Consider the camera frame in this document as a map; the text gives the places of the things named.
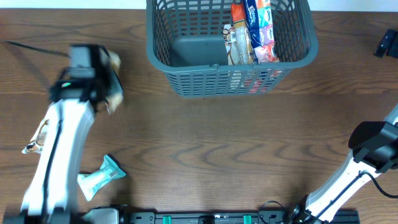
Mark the teal snack packet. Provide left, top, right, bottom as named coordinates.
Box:
left=77, top=154, right=126, bottom=201

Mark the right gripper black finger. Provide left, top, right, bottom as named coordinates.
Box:
left=386, top=33, right=398, bottom=58
left=374, top=29, right=397, bottom=58

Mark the beige snack bag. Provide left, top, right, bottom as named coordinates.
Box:
left=106, top=51, right=124, bottom=114

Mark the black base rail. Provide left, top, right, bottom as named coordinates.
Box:
left=77, top=200, right=361, bottom=224

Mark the grey plastic lattice basket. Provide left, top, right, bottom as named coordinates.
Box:
left=146, top=0, right=318, bottom=98

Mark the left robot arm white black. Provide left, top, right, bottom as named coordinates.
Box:
left=3, top=44, right=124, bottom=224

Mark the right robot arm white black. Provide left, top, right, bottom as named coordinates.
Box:
left=283, top=107, right=397, bottom=223

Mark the orange cracker tube pack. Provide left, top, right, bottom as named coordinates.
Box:
left=230, top=2, right=257, bottom=94

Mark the beige mushroom pouch brown label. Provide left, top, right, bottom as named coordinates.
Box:
left=223, top=24, right=242, bottom=91

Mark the blue tissue pack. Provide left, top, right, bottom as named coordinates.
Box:
left=243, top=0, right=279, bottom=64

